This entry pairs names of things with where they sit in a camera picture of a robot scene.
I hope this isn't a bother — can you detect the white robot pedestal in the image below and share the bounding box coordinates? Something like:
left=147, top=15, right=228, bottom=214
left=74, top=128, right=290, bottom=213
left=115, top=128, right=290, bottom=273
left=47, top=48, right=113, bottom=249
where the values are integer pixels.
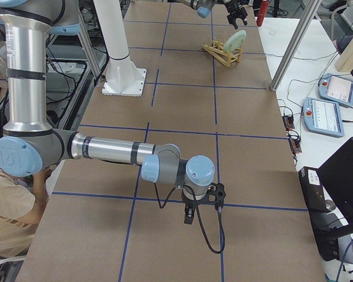
left=94, top=0, right=146, bottom=97

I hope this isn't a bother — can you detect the far teach pendant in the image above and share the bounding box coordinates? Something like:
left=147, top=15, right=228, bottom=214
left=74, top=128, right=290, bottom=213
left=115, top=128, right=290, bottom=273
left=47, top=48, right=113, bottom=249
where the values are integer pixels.
left=318, top=73, right=353, bottom=108

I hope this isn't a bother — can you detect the teach pendant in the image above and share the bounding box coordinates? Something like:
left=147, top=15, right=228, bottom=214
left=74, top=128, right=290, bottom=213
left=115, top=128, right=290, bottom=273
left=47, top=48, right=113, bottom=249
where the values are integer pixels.
left=302, top=98, right=345, bottom=137
left=318, top=73, right=353, bottom=108

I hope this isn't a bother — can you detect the red bottle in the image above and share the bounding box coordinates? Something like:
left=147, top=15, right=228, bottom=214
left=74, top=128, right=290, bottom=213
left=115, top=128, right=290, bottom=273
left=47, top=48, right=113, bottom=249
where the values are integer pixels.
left=257, top=0, right=269, bottom=27

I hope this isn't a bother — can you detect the wooden dish rack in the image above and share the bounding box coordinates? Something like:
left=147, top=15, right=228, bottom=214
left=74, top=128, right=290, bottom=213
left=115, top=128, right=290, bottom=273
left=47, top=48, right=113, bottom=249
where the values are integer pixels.
left=202, top=33, right=245, bottom=68

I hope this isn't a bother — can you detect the black camera cable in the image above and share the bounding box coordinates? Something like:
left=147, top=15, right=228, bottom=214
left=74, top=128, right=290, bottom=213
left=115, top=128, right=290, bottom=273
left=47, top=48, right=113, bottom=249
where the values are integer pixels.
left=154, top=182, right=226, bottom=254

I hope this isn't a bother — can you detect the black computer box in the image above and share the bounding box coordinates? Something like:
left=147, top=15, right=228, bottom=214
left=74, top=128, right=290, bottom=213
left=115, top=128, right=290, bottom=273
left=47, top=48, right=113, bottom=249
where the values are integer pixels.
left=298, top=167, right=353, bottom=264

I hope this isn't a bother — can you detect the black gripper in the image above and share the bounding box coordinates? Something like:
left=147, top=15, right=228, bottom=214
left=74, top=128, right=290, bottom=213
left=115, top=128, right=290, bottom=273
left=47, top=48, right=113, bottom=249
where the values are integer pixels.
left=223, top=0, right=248, bottom=29
left=181, top=187, right=208, bottom=224

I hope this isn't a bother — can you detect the near teach pendant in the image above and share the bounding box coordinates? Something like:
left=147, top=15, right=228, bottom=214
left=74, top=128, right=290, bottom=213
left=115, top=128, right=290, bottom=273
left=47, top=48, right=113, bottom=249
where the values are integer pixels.
left=302, top=98, right=345, bottom=137

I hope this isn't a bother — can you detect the person in beige shirt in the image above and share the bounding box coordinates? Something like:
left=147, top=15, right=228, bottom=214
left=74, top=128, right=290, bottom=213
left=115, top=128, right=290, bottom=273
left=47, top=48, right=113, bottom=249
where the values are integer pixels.
left=0, top=111, right=52, bottom=258

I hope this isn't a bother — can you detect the orange black connector box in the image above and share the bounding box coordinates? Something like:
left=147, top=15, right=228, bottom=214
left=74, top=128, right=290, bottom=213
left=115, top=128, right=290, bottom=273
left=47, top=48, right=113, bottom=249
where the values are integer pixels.
left=282, top=115, right=295, bottom=130
left=288, top=135, right=302, bottom=154

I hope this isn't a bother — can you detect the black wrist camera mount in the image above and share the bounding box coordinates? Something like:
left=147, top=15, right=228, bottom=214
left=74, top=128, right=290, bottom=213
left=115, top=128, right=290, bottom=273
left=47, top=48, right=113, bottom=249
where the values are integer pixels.
left=207, top=183, right=226, bottom=213

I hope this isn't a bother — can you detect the wooden board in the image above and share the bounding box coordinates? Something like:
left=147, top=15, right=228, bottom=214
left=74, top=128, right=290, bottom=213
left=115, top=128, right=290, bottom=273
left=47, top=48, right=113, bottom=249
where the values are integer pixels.
left=335, top=39, right=353, bottom=72

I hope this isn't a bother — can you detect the black monitor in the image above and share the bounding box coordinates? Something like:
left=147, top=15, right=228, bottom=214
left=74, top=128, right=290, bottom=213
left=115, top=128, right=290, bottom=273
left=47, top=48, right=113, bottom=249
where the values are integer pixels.
left=316, top=136, right=353, bottom=247

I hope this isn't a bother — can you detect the aluminium frame post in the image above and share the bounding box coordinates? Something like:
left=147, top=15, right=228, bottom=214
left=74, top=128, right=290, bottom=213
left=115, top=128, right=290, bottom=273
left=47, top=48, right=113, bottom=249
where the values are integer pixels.
left=270, top=0, right=321, bottom=92

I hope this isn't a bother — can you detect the near orange black connector box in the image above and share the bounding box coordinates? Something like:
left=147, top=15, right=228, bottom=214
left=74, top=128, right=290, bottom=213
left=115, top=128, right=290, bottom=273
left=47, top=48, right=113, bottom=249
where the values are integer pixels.
left=288, top=135, right=302, bottom=154

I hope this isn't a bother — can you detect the light green plate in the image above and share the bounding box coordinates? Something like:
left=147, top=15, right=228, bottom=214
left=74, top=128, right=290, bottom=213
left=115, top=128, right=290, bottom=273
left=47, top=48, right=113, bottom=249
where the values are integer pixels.
left=223, top=30, right=247, bottom=52

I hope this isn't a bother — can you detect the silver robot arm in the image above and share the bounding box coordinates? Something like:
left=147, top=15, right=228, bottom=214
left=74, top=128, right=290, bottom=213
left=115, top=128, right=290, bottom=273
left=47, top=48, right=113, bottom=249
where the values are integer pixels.
left=177, top=0, right=248, bottom=29
left=0, top=1, right=221, bottom=224

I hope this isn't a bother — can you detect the far orange black connector box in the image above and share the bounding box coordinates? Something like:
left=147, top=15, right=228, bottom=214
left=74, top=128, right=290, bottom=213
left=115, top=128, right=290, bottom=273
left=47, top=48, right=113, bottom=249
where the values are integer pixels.
left=282, top=115, right=295, bottom=130

